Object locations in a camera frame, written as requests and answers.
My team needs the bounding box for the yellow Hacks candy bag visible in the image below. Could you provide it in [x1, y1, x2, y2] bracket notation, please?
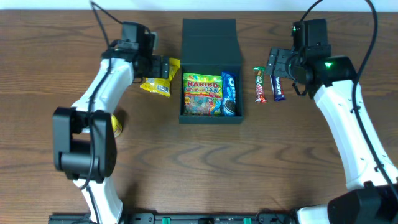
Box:
[140, 57, 181, 98]

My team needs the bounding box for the Dairy Milk chocolate bar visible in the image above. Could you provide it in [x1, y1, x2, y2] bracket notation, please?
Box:
[270, 75, 285, 101]

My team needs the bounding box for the yellow snack packet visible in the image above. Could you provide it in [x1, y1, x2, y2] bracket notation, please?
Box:
[111, 115, 123, 137]

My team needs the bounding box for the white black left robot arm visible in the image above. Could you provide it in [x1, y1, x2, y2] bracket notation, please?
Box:
[52, 47, 171, 223]

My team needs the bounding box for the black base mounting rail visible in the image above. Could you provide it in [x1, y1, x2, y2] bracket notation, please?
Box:
[47, 212, 299, 224]

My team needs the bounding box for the blue Oreo cookie pack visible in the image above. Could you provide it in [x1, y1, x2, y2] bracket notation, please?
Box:
[221, 72, 236, 116]

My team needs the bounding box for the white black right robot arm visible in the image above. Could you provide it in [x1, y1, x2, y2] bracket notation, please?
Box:
[266, 48, 397, 223]

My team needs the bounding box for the Haribo worms candy bag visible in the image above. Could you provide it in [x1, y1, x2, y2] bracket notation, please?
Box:
[183, 73, 223, 116]

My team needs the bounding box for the KitKat Milo bar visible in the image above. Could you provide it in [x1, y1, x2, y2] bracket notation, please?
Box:
[253, 67, 267, 103]

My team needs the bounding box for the black open gift box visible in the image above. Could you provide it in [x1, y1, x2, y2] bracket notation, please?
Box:
[179, 19, 244, 124]

